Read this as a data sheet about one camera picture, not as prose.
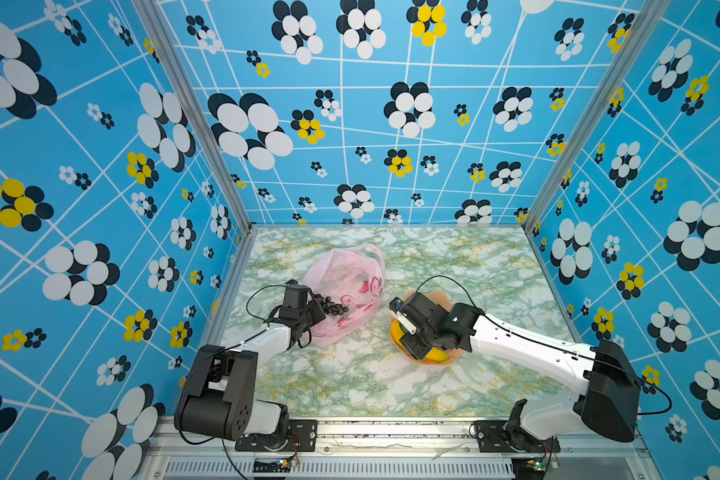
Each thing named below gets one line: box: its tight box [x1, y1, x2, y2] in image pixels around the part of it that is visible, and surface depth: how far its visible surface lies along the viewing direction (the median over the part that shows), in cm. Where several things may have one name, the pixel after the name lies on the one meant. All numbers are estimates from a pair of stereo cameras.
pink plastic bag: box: [305, 244, 386, 343], surface depth 98 cm
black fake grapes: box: [314, 294, 349, 316], surface depth 96 cm
